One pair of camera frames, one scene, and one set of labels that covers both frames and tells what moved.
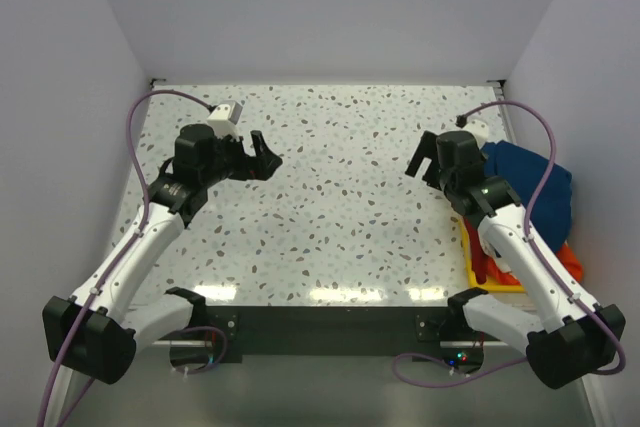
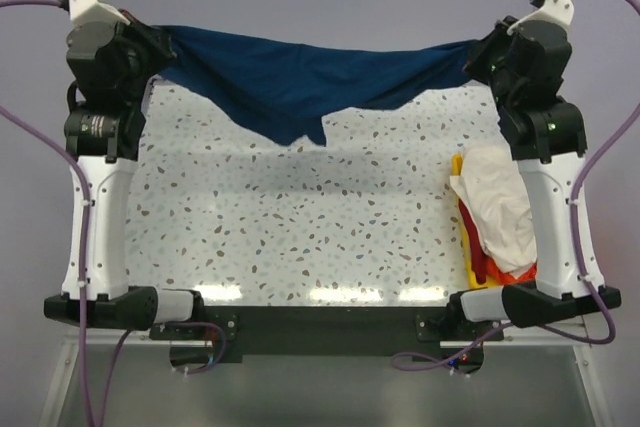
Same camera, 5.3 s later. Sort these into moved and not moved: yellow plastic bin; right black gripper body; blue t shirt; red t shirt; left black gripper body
Moved: blue t shirt; left black gripper body; right black gripper body
Not moved: yellow plastic bin; red t shirt
